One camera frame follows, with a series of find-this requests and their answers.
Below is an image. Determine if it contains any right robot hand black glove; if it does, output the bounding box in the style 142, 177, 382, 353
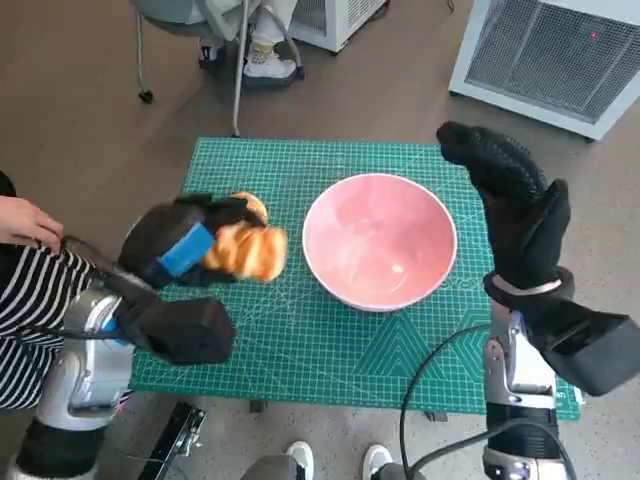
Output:
435, 120, 572, 292

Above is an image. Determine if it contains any left robot hand blue tape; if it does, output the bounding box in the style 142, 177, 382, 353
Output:
118, 192, 269, 290

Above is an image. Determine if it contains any person's hand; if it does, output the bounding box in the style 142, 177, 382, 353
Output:
0, 195, 65, 251

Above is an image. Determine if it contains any toy bread loaf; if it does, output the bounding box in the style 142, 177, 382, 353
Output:
202, 222, 290, 284

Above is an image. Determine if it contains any round toy bread bun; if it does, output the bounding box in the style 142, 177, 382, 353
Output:
230, 191, 270, 226

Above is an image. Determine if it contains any pink bowl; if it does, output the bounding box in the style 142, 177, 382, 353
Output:
301, 173, 458, 314

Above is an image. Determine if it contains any person beside table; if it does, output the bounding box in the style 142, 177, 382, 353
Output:
0, 169, 135, 416

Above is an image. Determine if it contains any large white mesh cabinet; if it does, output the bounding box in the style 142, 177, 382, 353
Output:
448, 0, 640, 144

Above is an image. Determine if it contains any green cutting mat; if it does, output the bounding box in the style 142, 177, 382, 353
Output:
128, 138, 584, 421

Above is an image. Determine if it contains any grey office chair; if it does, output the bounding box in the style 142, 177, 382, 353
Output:
129, 0, 307, 137

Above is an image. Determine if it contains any grey leg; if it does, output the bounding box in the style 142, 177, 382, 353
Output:
374, 459, 419, 480
242, 452, 301, 480

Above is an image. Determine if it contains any white sneaker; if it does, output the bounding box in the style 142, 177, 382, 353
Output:
363, 442, 396, 480
287, 439, 316, 480

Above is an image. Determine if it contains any small white mesh cabinet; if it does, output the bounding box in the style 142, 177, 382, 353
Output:
289, 0, 390, 54

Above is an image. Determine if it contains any black camera cable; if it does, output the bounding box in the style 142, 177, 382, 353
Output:
57, 233, 161, 306

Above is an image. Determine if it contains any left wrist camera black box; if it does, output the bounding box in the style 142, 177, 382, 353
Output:
122, 294, 237, 366

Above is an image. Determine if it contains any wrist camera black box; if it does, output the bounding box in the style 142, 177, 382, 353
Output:
122, 294, 237, 366
519, 299, 629, 399

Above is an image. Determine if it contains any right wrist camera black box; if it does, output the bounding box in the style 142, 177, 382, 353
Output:
519, 299, 629, 399

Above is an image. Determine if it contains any black metal bracket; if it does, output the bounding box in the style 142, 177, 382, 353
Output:
134, 401, 209, 480

